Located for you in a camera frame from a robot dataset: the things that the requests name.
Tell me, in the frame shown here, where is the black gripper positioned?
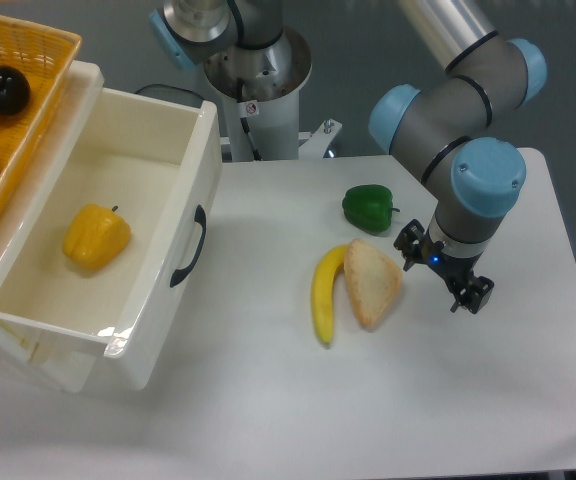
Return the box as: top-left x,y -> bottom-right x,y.
393,219 -> 495,314

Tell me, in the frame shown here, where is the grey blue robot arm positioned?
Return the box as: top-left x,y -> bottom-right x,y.
150,1 -> 547,312

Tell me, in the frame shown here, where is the white drawer cabinet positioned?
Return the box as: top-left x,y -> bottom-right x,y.
0,61 -> 113,392

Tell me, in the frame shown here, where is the bread slice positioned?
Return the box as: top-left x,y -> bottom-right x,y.
344,239 -> 403,330

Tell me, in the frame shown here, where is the green bell pepper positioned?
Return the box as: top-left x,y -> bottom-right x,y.
341,184 -> 399,235

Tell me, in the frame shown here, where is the yellow banana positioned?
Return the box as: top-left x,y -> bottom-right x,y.
310,244 -> 348,348

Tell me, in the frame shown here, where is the yellow bell pepper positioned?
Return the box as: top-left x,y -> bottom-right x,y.
62,204 -> 132,270

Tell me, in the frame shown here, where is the orange woven basket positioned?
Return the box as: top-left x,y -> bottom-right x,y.
0,15 -> 81,216

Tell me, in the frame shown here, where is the black round fruit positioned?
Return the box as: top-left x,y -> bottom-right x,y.
0,65 -> 31,116

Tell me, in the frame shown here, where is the black floor cable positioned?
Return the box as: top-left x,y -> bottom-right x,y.
132,83 -> 202,99

